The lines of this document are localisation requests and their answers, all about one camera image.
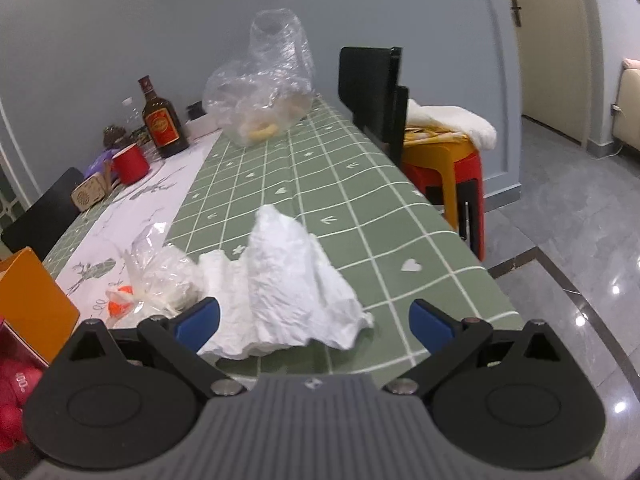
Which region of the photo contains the purple container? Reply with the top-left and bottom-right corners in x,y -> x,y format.
84,148 -> 118,179

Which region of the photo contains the orange red plastic stool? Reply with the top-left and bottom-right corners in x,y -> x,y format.
400,128 -> 485,260

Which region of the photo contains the plastic bag with soft items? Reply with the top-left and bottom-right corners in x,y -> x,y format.
106,222 -> 204,328

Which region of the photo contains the cream sofa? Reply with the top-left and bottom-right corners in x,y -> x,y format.
612,58 -> 640,151

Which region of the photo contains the white towel on stool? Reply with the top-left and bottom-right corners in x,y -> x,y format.
406,99 -> 497,151

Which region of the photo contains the black chair left side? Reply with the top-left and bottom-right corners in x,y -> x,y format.
1,168 -> 85,261

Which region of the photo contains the black chair right side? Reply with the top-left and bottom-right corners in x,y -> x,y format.
337,47 -> 409,167

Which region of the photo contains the clear plastic water bottle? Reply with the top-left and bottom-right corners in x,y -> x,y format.
122,96 -> 145,133

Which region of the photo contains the orange cardboard box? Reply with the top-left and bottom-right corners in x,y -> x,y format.
0,247 -> 79,363

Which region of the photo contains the white condiment tray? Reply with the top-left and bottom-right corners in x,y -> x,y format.
184,101 -> 220,141

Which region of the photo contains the red Wonderlab box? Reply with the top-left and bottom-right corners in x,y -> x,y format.
0,318 -> 48,453

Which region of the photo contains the brown liquor bottle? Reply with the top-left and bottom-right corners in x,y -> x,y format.
138,76 -> 189,158

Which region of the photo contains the clear plastic bag with bread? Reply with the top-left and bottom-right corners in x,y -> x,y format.
202,9 -> 316,148

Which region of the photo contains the beige door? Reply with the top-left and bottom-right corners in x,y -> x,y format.
511,0 -> 591,144

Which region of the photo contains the green checkered tablecloth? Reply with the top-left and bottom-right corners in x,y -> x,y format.
41,96 -> 526,391

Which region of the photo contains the orange knitted toy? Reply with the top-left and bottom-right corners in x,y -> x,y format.
106,285 -> 134,318

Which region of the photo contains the black chair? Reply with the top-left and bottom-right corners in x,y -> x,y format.
337,47 -> 409,167
1,168 -> 85,261

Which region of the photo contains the red cup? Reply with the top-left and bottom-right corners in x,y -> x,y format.
112,143 -> 150,185

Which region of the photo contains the white cloth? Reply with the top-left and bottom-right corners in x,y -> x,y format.
198,205 -> 374,361

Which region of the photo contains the small wooden radio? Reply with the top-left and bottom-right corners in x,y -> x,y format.
70,172 -> 112,212

